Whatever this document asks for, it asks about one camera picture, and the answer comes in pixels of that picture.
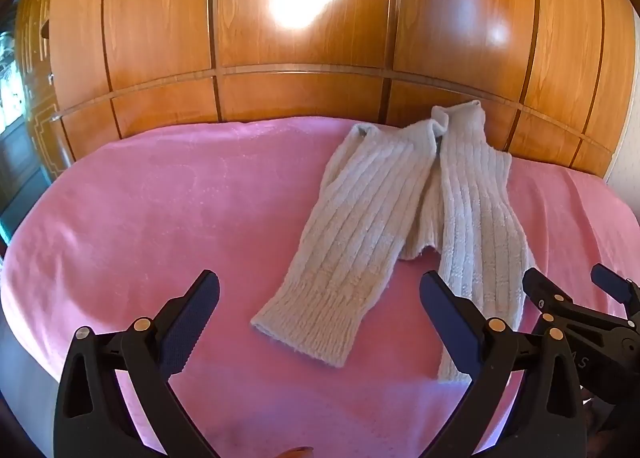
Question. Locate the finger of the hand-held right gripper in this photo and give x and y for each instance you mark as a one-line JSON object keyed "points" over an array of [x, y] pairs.
{"points": [[542, 290], [617, 288]]}

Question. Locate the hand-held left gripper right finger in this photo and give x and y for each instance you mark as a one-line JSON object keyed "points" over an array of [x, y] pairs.
{"points": [[445, 313]]}

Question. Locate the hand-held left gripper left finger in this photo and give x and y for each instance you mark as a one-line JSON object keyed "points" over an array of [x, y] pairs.
{"points": [[192, 313]]}

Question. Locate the white knit sweater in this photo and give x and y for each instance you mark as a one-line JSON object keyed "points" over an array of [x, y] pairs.
{"points": [[360, 218]]}

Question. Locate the person's left hand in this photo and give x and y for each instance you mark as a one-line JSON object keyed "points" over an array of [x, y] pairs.
{"points": [[297, 453]]}

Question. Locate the pink bed blanket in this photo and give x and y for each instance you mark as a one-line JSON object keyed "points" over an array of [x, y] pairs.
{"points": [[150, 218]]}

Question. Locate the wooden wardrobe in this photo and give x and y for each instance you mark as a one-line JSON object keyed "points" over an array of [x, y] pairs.
{"points": [[300, 87]]}

